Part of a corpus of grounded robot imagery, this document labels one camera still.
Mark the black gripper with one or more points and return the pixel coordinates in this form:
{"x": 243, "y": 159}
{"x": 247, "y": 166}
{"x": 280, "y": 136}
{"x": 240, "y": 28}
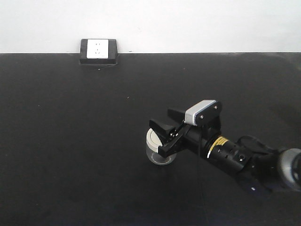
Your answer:
{"x": 188, "y": 137}

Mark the glass jar with white lid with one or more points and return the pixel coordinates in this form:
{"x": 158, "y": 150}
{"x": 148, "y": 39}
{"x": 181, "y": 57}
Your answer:
{"x": 152, "y": 144}

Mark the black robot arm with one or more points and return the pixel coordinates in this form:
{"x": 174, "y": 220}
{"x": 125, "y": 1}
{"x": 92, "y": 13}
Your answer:
{"x": 256, "y": 167}

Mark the black bench power socket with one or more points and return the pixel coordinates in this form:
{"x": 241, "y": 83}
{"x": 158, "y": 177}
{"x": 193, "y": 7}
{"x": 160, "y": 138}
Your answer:
{"x": 98, "y": 52}

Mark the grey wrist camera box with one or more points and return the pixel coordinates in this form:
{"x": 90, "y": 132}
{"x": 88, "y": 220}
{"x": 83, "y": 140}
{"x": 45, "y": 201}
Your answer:
{"x": 203, "y": 112}

